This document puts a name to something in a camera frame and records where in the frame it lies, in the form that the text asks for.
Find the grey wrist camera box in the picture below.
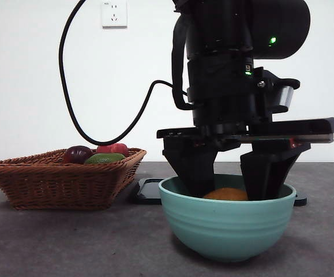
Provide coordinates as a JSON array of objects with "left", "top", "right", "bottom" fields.
[{"left": 271, "top": 77, "right": 302, "bottom": 113}]

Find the white wall socket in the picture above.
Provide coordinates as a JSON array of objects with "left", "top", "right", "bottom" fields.
[{"left": 102, "top": 0, "right": 128, "bottom": 29}]

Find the brown wicker basket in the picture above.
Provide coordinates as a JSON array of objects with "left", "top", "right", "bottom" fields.
[{"left": 0, "top": 148, "right": 148, "bottom": 211}]

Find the green fruit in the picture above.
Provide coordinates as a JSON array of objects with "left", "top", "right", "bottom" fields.
[{"left": 84, "top": 152, "right": 126, "bottom": 165}]

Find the orange fruit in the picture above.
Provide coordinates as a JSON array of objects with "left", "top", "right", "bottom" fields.
[{"left": 202, "top": 187, "right": 249, "bottom": 201}]

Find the black cable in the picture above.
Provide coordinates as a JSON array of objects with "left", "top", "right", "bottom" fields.
[{"left": 58, "top": 0, "right": 189, "bottom": 147}]

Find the dark purple fruit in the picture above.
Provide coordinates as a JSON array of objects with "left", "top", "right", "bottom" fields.
[{"left": 62, "top": 145, "right": 93, "bottom": 164}]

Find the teal ribbed bowl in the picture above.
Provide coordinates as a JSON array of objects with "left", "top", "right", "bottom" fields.
[{"left": 158, "top": 174, "right": 297, "bottom": 263}]

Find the dark rectangular tray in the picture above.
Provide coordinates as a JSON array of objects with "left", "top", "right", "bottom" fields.
[{"left": 129, "top": 178, "right": 308, "bottom": 207}]

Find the red fruit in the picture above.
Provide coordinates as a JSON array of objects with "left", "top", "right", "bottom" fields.
[{"left": 96, "top": 143, "right": 129, "bottom": 158}]

